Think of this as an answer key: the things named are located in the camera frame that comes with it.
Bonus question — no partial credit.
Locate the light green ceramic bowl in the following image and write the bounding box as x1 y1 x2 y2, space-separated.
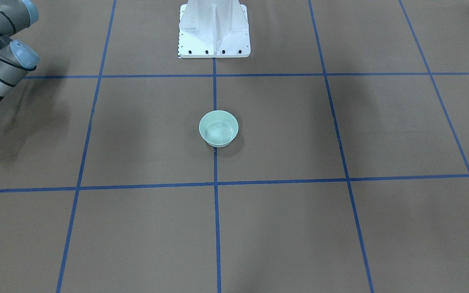
199 110 239 148

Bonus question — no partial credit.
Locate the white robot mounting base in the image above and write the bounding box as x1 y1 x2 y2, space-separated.
178 0 251 58

